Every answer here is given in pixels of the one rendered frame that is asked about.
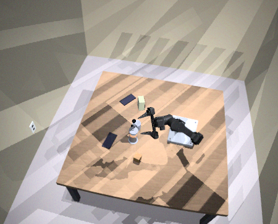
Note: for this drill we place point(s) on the small tan cube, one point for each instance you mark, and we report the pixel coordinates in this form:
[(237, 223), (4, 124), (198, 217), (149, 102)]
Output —
[(137, 157)]

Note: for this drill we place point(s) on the dark blue flat bar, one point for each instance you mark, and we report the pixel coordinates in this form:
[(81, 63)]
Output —
[(127, 99), (109, 140)]

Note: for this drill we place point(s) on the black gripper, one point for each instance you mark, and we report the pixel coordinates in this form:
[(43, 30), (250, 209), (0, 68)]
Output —
[(150, 112)]

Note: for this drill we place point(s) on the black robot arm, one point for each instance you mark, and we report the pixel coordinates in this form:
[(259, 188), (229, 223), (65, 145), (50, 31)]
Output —
[(179, 126)]

